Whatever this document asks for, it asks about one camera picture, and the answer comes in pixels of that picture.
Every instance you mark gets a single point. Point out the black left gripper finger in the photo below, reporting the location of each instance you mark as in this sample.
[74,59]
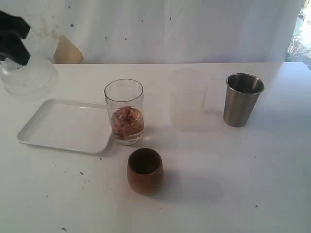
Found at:
[11,47]
[14,25]

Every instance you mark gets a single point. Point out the clear dome lid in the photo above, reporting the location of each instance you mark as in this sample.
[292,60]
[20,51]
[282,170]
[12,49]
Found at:
[21,80]

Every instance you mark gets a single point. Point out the brown wooden cup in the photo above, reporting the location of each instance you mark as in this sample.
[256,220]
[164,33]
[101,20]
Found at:
[145,171]

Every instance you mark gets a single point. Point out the stainless steel cup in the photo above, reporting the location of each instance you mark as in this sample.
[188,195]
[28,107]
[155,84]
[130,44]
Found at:
[242,93]

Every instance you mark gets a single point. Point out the clear plastic tumbler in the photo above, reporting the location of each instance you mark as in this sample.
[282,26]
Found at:
[124,100]

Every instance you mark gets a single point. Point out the brown chunks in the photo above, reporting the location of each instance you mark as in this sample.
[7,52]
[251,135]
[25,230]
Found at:
[127,123]

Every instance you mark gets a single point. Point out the white rectangular plastic tray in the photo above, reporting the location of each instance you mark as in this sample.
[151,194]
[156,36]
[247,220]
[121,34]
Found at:
[68,125]

